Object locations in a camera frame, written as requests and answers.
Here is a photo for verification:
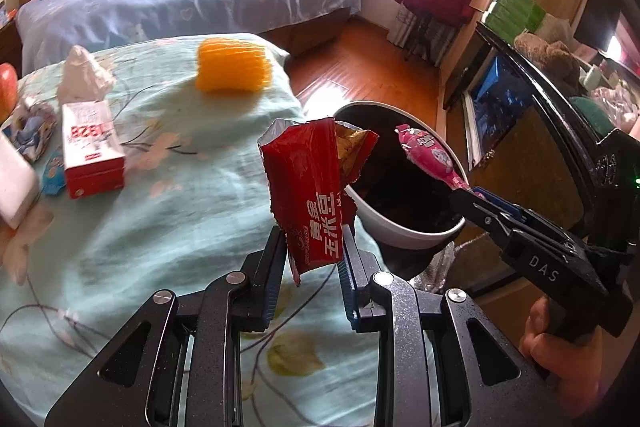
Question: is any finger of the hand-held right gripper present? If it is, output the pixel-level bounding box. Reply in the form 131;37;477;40
449;188;532;259
470;187;568;242

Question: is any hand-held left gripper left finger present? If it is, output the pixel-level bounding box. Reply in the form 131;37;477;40
44;224;288;427

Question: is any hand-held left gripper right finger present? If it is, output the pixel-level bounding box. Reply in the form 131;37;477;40
337;227;596;427

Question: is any pink candy wrapper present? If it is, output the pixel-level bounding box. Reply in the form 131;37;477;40
395;123;473;192

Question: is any black and white trash bin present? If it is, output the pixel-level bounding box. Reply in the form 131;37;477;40
331;101;473;283

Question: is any red snack packet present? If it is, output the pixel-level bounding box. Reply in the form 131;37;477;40
257;117;381;288

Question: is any yellow corn cob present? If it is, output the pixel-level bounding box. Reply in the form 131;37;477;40
195;36;273;94

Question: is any red and white box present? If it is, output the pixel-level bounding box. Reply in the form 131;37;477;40
61;101;126;200

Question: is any cartoon print wrapper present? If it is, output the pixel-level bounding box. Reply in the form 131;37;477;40
0;99;57;164

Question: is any person's right hand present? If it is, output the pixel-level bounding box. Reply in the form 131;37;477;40
518;294;601;388

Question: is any dark wooden tv cabinet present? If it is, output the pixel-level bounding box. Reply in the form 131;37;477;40
467;107;598;300

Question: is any silver foil bag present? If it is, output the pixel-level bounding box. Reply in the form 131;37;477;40
414;241;457;294

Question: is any teal floral blanket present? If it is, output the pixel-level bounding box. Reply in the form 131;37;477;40
0;33;436;427

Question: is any black television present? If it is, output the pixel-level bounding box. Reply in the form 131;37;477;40
442;23;601;170

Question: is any brown teddy bear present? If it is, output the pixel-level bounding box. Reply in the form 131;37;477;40
514;32;581;80

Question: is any dark metal stool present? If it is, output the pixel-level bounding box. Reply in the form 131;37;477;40
404;9;451;64

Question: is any stack of green boxes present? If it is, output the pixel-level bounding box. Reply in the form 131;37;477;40
485;0;547;44

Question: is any small light blue wrapper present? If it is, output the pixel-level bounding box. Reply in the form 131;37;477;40
41;154;67;198

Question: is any white plastic box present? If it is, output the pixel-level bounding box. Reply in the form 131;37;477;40
0;134;40;230

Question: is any crumpled white tissue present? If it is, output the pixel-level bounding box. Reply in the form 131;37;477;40
56;45;117;104

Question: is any red apple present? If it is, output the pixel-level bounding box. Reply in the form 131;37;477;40
0;63;18;122

